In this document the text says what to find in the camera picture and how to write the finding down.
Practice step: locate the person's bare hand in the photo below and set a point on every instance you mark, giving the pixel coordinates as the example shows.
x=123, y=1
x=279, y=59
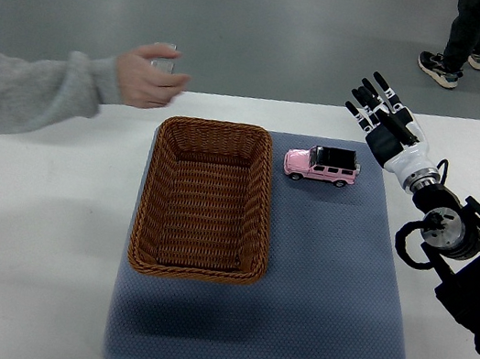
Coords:
x=144, y=86

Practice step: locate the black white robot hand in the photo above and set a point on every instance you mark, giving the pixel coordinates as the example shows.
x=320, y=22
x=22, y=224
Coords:
x=393, y=134

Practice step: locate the small silver device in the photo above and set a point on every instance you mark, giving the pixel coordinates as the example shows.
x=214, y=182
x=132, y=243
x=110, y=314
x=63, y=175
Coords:
x=165, y=65

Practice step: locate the grey sweater forearm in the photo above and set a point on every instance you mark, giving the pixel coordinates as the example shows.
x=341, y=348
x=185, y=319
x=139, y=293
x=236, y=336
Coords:
x=45, y=92

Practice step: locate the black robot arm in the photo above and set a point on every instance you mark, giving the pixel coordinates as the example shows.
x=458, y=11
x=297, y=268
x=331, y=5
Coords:
x=447, y=240

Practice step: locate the pink toy car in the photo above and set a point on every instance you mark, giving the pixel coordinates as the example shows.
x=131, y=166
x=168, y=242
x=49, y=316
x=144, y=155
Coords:
x=328, y=164

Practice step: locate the brown wicker basket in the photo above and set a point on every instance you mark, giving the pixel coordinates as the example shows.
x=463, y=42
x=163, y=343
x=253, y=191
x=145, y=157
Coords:
x=204, y=209

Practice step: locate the black left sneaker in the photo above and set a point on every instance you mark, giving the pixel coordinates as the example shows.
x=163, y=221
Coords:
x=432, y=65

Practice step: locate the grey right sneaker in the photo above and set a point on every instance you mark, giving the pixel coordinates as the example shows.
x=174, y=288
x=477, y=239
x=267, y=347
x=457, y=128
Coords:
x=474, y=61

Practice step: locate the standing person's legs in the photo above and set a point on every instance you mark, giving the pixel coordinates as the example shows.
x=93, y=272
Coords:
x=464, y=36

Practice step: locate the blue grey cushion mat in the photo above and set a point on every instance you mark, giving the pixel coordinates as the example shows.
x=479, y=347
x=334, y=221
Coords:
x=329, y=292

